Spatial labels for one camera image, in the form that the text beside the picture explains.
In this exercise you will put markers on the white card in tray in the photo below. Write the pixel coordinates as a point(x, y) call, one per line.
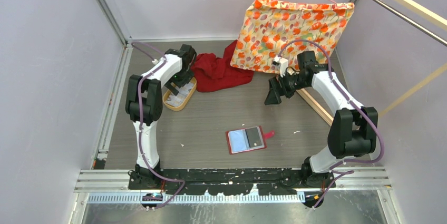
point(178, 98)

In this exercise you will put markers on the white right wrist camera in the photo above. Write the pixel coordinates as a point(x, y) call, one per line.
point(281, 64)

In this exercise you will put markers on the yellow oval tray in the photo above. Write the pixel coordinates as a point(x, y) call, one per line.
point(178, 102)

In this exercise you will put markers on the red leather card holder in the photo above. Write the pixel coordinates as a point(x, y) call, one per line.
point(237, 140)

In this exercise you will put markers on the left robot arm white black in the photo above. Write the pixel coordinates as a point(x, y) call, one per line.
point(144, 104)

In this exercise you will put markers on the metal rail rod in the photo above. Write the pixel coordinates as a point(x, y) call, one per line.
point(421, 11)

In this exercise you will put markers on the floral orange pillowcase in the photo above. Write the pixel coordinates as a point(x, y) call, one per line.
point(273, 27)

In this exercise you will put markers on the wooden rack frame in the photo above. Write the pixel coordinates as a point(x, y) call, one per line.
point(393, 66)

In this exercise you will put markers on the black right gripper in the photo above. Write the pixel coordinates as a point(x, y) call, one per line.
point(281, 81)

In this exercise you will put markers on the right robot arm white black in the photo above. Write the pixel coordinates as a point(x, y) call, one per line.
point(351, 133)

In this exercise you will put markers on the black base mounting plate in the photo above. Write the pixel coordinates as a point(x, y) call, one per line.
point(229, 182)

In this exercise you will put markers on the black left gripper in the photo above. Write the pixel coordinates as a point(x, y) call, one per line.
point(187, 77)

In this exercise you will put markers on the red crumpled cloth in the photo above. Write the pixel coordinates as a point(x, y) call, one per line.
point(214, 73)

